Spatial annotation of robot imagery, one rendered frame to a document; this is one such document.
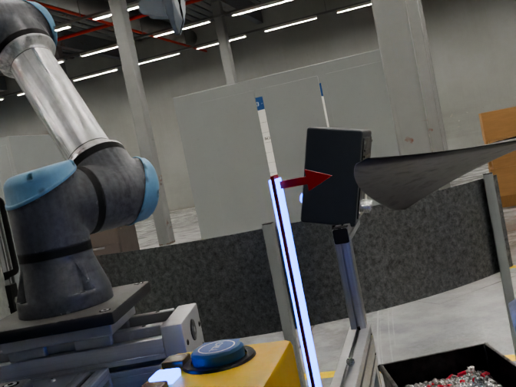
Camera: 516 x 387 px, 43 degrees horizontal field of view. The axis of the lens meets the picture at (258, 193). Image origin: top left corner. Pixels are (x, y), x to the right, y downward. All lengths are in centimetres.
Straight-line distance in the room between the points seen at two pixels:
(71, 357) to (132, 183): 30
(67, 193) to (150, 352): 28
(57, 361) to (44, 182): 27
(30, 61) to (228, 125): 585
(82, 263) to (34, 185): 14
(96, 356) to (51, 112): 45
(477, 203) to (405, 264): 44
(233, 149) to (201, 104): 60
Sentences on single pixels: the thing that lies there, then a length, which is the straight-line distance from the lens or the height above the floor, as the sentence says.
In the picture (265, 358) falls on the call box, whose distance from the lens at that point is 48.
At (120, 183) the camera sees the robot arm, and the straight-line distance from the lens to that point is 112.
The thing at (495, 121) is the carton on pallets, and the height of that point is 109.
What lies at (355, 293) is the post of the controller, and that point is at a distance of 126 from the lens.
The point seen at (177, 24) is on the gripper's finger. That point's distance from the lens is 101.
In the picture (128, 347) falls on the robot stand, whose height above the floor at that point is 97.
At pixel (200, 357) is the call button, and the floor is 108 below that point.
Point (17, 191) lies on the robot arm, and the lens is 106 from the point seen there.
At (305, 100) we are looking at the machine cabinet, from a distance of 686.
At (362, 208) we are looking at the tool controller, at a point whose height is 108.
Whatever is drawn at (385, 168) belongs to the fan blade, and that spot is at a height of 118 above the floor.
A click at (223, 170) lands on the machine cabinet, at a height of 116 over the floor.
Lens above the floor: 121
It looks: 3 degrees down
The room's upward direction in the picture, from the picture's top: 11 degrees counter-clockwise
